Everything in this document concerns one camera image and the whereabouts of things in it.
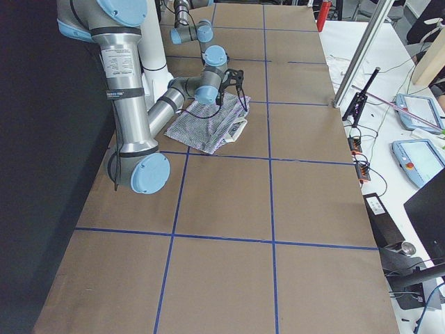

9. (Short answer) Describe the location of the metal cup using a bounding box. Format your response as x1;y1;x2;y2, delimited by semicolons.
400;241;416;256

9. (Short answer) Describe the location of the near teach pendant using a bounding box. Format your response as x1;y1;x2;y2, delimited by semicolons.
391;138;444;188

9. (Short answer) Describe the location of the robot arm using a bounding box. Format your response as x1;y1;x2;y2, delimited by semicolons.
170;0;213;63
57;1;229;195

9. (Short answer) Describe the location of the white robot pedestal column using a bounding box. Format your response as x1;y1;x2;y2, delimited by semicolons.
138;0;166;72

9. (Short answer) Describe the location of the teach pendant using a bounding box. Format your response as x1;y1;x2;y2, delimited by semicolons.
396;94;444;134
391;138;444;188

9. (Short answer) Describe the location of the far teach pendant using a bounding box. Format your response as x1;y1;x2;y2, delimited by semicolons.
396;94;444;134

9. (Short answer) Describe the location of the long metal rod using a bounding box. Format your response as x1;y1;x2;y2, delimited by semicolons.
366;93;444;134

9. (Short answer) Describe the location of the black box with label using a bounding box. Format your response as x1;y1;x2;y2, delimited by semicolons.
363;193;405;248

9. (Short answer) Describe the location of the orange black connector strip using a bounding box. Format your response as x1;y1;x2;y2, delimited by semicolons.
348;136;371;184

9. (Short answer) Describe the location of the seated person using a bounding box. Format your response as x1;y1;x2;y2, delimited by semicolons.
406;0;444;45

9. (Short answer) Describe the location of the striped polo shirt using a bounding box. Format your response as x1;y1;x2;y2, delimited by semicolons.
165;93;250;154

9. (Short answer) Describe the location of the black stand with clamp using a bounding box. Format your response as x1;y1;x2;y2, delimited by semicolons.
342;67;380;128

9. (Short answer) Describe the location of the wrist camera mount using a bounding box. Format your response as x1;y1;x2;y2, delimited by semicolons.
222;68;244;93

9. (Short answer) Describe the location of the black monitor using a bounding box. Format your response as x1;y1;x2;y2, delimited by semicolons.
404;173;444;257

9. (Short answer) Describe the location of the red cylinder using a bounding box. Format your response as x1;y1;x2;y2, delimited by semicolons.
316;0;332;32

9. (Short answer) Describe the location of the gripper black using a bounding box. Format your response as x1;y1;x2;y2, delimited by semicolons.
216;89;225;106

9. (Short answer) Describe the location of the aluminium frame post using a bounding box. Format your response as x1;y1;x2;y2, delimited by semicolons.
332;0;394;108

